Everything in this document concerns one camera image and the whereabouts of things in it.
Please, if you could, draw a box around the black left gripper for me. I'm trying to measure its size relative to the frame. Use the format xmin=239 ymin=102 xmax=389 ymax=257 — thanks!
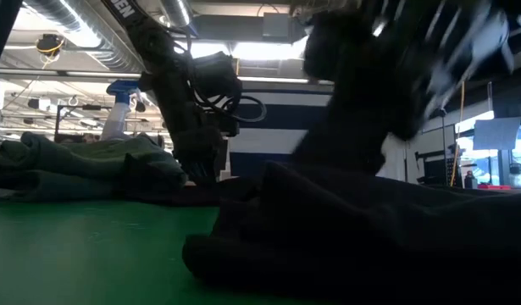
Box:
xmin=141 ymin=71 xmax=230 ymax=186

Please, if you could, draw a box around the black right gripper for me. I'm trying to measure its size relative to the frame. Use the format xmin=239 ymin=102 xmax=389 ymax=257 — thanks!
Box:
xmin=291 ymin=11 xmax=427 ymax=175

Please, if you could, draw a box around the black garment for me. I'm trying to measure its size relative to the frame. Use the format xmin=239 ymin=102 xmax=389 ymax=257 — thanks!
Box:
xmin=123 ymin=154 xmax=521 ymax=304

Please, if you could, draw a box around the dark green garment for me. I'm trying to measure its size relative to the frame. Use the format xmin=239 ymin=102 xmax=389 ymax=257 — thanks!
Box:
xmin=0 ymin=131 xmax=188 ymax=202

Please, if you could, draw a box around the navy white striped laundry bin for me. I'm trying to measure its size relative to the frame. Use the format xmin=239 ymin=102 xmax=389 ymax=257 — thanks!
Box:
xmin=227 ymin=80 xmax=335 ymax=179

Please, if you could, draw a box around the white board on stand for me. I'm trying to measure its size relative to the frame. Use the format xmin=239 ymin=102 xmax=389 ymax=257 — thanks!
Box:
xmin=404 ymin=125 xmax=458 ymax=187

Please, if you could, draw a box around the clear spray bottle blue trigger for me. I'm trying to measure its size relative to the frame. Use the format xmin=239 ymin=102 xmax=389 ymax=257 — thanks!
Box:
xmin=99 ymin=79 xmax=143 ymax=141

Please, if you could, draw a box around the long ceiling light bar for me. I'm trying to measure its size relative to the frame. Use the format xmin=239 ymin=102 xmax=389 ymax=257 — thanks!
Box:
xmin=0 ymin=68 xmax=334 ymax=86

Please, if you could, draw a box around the silver ventilation duct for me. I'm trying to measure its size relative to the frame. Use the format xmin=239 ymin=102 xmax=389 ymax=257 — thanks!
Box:
xmin=22 ymin=0 xmax=147 ymax=73

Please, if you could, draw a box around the black ceiling cable reel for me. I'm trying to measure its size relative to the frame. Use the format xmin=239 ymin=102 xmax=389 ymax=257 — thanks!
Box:
xmin=35 ymin=33 xmax=65 ymax=57

